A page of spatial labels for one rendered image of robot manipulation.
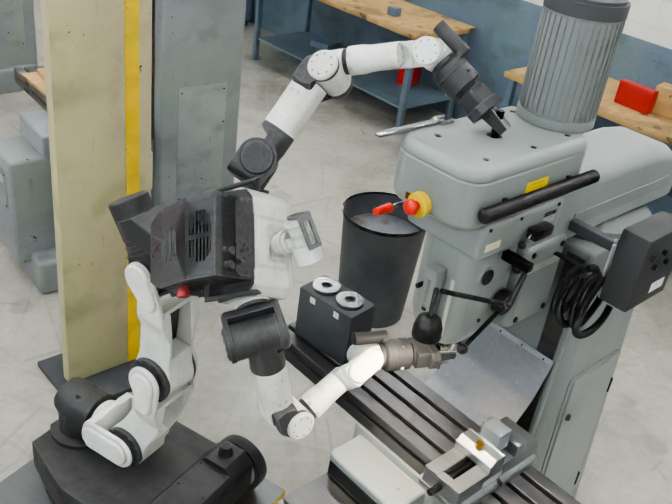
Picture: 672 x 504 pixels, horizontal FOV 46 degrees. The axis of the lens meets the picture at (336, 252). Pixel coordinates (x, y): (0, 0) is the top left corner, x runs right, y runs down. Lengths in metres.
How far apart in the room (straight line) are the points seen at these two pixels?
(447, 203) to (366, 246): 2.35
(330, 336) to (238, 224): 0.78
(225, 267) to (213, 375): 2.21
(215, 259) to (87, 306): 1.96
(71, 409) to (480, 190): 1.58
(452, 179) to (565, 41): 0.46
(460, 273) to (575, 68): 0.56
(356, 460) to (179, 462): 0.66
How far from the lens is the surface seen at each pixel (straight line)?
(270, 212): 1.96
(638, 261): 2.07
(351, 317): 2.45
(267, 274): 1.92
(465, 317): 2.08
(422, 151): 1.82
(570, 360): 2.55
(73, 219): 3.46
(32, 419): 3.82
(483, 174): 1.77
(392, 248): 4.12
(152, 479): 2.74
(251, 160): 1.94
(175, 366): 2.36
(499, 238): 1.95
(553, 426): 2.72
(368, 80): 7.51
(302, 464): 3.60
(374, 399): 2.45
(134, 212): 2.18
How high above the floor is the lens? 2.57
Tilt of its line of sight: 30 degrees down
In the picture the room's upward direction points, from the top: 8 degrees clockwise
